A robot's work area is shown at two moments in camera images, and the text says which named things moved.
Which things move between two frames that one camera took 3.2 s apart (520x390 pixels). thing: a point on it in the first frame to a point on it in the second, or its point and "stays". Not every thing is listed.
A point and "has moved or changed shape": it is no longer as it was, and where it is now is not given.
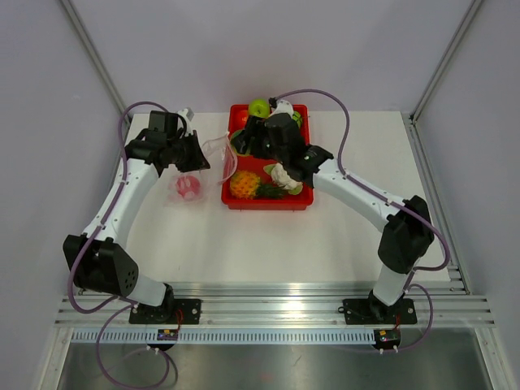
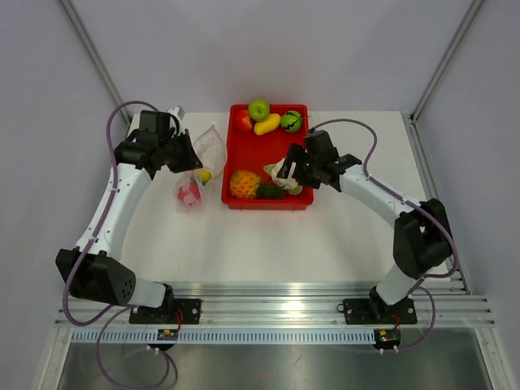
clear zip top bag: [188, 187] has moved or changed shape
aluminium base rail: [282, 306] stays
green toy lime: [234, 134] to [204, 174]
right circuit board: [387, 338] stays
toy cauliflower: [277, 173] stays
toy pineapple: [247, 185] stays
